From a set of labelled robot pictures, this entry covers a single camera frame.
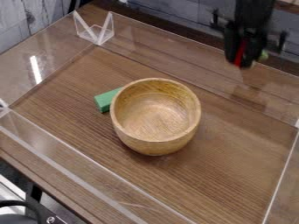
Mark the green rectangular block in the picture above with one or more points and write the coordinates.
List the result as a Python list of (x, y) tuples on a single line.
[(104, 99)]

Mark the clear acrylic corner bracket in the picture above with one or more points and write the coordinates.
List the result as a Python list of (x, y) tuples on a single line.
[(96, 34)]

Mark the black metal table frame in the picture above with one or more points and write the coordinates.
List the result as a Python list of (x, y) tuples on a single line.
[(24, 202)]

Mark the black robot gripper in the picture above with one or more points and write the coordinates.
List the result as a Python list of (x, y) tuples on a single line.
[(249, 25)]

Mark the clear acrylic tray walls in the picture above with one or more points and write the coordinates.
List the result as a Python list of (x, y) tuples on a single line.
[(235, 174)]

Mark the round wooden bowl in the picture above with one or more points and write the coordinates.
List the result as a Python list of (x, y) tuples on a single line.
[(155, 113)]

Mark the red plush tomato toy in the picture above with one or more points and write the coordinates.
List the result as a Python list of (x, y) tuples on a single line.
[(250, 52)]

